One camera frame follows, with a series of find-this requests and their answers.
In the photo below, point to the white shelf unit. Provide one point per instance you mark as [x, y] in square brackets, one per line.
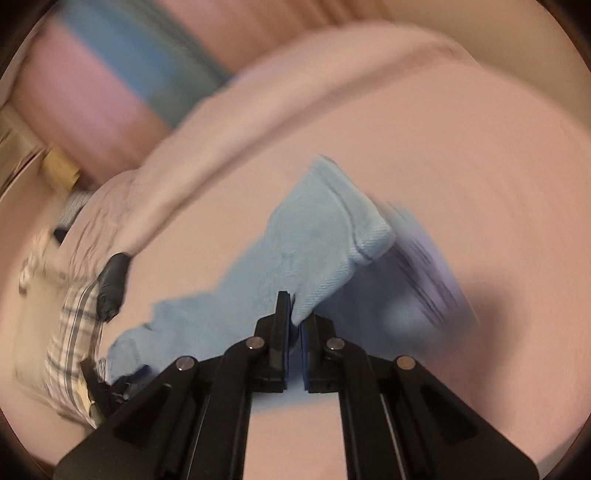
[18, 143]

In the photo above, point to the pink bed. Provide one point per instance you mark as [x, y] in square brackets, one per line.
[438, 175]

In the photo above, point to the plaid cloth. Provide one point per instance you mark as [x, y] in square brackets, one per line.
[64, 341]

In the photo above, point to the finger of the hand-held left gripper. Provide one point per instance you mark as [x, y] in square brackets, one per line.
[99, 383]

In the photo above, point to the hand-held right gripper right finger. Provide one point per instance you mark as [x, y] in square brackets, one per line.
[305, 355]

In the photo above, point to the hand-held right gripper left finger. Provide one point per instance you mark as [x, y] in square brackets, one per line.
[287, 325]

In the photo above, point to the black rolled cloth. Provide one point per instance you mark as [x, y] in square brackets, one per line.
[113, 281]

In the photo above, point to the light blue denim pants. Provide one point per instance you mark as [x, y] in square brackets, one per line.
[314, 240]

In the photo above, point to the striped dark cloth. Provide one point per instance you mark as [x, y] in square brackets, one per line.
[76, 210]

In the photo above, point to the straw bag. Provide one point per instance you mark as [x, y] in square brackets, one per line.
[60, 166]

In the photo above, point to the white plush toy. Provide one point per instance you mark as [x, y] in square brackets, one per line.
[39, 267]

